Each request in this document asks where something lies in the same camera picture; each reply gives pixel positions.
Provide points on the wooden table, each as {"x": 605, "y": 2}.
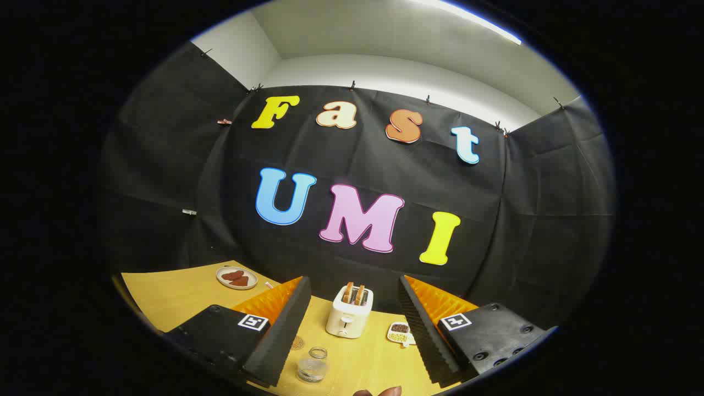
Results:
{"x": 181, "y": 297}

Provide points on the brown meat slice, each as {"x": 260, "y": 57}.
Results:
{"x": 241, "y": 282}
{"x": 233, "y": 274}

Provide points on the round white plate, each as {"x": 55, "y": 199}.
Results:
{"x": 224, "y": 281}

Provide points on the black backdrop cloth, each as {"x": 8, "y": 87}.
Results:
{"x": 357, "y": 154}

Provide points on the white toaster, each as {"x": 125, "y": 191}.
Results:
{"x": 346, "y": 322}

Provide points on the clear plastic juice bottle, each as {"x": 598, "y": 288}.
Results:
{"x": 312, "y": 364}

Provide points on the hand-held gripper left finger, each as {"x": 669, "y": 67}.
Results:
{"x": 283, "y": 335}

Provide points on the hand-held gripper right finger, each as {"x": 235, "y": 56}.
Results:
{"x": 426, "y": 335}

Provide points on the white divided condiment dish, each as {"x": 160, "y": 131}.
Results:
{"x": 399, "y": 333}

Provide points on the round cork coaster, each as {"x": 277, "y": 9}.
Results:
{"x": 298, "y": 343}

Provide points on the toast slice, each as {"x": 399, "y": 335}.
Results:
{"x": 348, "y": 292}
{"x": 359, "y": 295}

